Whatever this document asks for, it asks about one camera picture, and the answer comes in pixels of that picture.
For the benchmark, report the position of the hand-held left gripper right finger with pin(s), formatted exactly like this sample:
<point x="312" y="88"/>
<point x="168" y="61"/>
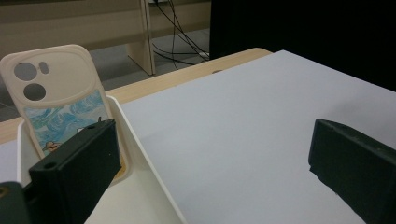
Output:
<point x="355" y="171"/>

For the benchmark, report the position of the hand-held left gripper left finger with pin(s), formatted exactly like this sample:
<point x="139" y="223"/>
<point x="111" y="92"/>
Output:
<point x="74" y="177"/>

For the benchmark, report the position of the white plastic storage bin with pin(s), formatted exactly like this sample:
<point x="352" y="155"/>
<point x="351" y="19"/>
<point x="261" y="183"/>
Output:
<point x="140" y="196"/>

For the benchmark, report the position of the beige illustrated phone case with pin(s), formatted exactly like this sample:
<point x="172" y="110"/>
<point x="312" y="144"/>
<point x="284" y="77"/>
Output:
<point x="62" y="77"/>

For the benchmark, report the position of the white table sheet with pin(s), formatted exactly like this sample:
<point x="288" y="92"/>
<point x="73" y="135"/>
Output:
<point x="233" y="124"/>

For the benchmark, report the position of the light wooden table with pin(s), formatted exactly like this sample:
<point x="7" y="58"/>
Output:
<point x="174" y="79"/>

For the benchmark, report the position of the light wooden shelf unit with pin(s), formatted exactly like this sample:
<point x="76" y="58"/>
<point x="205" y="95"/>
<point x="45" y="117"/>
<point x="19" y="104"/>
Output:
<point x="62" y="25"/>

